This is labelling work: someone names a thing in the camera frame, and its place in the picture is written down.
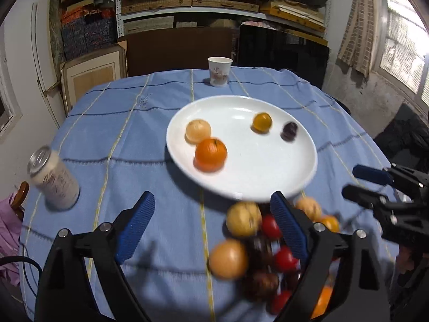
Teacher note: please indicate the white framed dark window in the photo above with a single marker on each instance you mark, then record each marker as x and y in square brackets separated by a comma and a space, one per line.
[9, 114]

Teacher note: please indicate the cardboard framed panel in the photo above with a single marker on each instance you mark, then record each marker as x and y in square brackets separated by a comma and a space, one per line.
[94, 77]

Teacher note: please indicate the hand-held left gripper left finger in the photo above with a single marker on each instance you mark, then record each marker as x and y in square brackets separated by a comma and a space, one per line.
[135, 228]

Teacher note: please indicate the dark purple plum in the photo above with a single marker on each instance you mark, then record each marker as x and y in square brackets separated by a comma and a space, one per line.
[289, 131]

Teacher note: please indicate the dark purple passion fruit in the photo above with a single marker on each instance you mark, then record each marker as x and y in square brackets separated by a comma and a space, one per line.
[259, 248]
[261, 284]

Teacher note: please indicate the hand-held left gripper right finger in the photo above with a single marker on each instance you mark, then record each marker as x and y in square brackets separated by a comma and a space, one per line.
[289, 229]

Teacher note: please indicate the wooden chair back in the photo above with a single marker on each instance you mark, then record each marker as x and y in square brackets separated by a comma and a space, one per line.
[20, 193]

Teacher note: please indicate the large yellow pepino melon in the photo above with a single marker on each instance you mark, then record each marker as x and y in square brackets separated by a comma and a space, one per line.
[243, 219]

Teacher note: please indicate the blue striped tablecloth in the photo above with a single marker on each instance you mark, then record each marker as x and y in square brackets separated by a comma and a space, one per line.
[140, 174]

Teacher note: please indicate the pink cloth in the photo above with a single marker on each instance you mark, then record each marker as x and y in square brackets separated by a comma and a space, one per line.
[9, 231]

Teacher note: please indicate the small yellow-orange citrus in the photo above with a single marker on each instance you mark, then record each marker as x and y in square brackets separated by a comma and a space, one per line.
[262, 122]

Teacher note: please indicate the white narrow board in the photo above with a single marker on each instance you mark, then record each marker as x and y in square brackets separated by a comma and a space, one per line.
[42, 57]

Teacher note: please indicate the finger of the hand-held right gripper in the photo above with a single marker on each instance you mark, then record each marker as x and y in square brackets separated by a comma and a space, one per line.
[363, 196]
[370, 174]

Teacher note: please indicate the dark cloth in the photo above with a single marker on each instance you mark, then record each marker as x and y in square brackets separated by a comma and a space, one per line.
[405, 137]

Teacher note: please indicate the red tomato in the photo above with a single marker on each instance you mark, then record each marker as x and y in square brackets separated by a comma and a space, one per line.
[285, 259]
[270, 227]
[280, 302]

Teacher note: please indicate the white paper cup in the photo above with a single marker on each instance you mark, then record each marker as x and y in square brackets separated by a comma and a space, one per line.
[219, 71]

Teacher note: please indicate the white metal shelf rack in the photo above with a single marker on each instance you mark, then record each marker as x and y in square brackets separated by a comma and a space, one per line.
[119, 10]

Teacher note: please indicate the marbled stone slab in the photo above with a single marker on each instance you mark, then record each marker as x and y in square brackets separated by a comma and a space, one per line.
[55, 33]

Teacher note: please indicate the stack of blue patterned boxes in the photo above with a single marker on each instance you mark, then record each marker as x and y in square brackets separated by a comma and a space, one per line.
[87, 33]

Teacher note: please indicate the white drink can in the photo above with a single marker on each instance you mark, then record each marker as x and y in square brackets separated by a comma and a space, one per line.
[55, 182]

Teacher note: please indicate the small yellow pepino melon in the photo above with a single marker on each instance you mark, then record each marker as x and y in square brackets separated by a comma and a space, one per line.
[308, 208]

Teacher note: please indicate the white oval plate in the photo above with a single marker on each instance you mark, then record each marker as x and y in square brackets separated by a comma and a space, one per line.
[248, 164]

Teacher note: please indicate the orange tangerine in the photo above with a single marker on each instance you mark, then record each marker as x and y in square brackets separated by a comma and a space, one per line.
[321, 303]
[211, 155]
[330, 223]

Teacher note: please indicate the chequered curtain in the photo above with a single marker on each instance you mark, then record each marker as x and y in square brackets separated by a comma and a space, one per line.
[358, 23]

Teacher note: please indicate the black flat screen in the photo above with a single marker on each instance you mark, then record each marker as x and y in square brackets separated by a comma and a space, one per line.
[281, 53]

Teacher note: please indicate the bright window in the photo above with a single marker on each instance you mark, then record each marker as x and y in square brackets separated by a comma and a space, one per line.
[405, 40]

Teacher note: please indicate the pale peach round fruit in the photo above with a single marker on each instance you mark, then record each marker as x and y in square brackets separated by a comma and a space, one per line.
[197, 130]
[229, 259]

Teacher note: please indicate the brown wooden board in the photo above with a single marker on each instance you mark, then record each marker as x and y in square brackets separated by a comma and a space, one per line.
[177, 51]

